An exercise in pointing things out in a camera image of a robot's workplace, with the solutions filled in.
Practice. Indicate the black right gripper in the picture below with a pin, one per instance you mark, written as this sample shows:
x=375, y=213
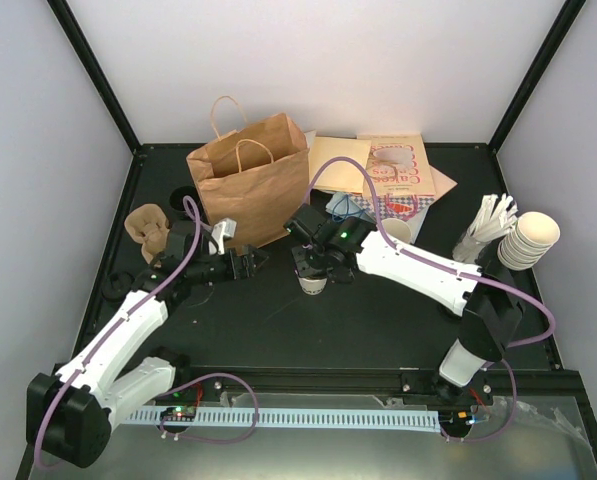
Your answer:
x=303, y=268

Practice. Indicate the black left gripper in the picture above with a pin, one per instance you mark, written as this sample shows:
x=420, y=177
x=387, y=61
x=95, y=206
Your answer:
x=246, y=269

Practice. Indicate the single white paper cup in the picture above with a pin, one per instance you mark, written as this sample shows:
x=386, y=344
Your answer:
x=312, y=286

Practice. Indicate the brown paper bag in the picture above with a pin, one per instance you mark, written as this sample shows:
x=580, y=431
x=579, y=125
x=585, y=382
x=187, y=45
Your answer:
x=256, y=176

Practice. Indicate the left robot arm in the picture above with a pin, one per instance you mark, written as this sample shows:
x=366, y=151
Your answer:
x=72, y=413

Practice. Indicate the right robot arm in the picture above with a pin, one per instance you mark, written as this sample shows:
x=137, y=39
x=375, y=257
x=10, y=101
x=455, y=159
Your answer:
x=489, y=316

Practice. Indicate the yellow padded envelope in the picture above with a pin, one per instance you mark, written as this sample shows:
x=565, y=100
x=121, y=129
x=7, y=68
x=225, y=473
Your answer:
x=340, y=176

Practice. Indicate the black cup sleeve stack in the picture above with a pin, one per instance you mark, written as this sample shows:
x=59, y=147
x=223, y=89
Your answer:
x=176, y=200

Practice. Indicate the white paper cup stack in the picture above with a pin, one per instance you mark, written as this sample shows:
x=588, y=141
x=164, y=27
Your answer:
x=398, y=229

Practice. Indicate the brown cardboard cup carrier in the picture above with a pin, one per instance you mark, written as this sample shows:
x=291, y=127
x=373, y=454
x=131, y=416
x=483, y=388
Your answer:
x=148, y=226

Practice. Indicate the blue checkered paper bag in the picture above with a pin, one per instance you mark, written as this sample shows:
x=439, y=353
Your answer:
x=402, y=207

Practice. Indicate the cakes printed paper bag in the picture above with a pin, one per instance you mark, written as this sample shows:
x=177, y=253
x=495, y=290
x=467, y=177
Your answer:
x=398, y=165

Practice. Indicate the tan flat paper bag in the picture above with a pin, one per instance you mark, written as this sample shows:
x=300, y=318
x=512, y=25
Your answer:
x=442, y=183

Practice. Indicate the jar of white stirrers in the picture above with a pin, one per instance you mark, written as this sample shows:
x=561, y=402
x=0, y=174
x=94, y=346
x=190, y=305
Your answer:
x=495, y=218

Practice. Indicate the white lid stack on sleeve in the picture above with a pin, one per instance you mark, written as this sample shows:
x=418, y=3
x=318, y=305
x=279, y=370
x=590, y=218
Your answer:
x=529, y=240

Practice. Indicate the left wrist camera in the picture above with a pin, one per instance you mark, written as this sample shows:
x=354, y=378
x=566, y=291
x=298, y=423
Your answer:
x=222, y=232

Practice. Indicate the light blue cable duct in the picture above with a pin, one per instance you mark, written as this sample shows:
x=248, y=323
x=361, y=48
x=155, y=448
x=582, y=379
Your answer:
x=309, y=418

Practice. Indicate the black frame post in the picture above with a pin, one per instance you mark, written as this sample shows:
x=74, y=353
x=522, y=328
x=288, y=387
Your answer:
x=554, y=38
x=77, y=39

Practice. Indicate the right black frame post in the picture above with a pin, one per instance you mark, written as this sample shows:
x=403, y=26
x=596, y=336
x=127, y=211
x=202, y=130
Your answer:
x=554, y=38

